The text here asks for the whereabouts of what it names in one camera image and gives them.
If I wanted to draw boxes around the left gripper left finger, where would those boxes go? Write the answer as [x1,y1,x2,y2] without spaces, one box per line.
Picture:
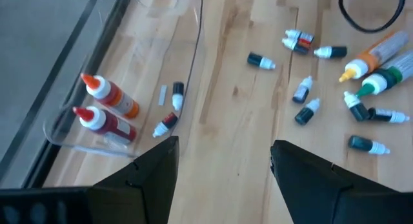
[0,136,180,224]

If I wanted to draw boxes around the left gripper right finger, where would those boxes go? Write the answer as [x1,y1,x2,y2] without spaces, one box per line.
[270,139,413,224]

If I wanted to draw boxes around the small red dropper bottle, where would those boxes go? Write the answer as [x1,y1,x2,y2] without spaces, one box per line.
[152,112,179,138]

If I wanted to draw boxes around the dark red bottle red tip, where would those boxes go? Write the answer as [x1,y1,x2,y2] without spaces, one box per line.
[72,106,138,146]

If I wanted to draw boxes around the small dark teal dropper bottle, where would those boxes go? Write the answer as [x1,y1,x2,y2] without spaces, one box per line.
[347,135,391,156]
[294,97,321,126]

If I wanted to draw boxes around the red-orange bottle orange tip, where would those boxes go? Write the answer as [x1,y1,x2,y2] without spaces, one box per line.
[80,72,141,119]

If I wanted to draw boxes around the small black dropper bottle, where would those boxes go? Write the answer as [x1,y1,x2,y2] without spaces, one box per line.
[313,45,348,59]
[343,90,371,123]
[171,81,185,112]
[367,107,411,124]
[281,37,310,56]
[247,52,277,70]

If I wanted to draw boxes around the small blue dropper bottle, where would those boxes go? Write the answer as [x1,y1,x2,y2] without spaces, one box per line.
[292,76,314,105]

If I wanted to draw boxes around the green bottle green tip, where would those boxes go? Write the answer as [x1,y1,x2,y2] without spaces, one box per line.
[354,49,413,99]

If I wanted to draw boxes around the orange bottle yellow tip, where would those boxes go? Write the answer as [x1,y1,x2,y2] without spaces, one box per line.
[338,30,410,83]

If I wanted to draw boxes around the small dropper bottle red-black label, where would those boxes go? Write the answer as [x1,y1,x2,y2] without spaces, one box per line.
[285,29,315,46]

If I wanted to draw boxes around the small grey sticker strip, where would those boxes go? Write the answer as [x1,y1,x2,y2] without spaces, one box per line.
[157,85,168,107]

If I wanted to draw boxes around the clear plastic bin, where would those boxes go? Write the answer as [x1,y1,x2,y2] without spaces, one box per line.
[43,0,205,159]

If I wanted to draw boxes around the black aluminium table frame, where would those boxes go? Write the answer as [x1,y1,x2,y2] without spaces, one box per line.
[19,0,134,190]

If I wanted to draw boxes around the black right camera cable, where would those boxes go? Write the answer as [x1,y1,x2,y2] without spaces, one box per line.
[337,0,407,34]

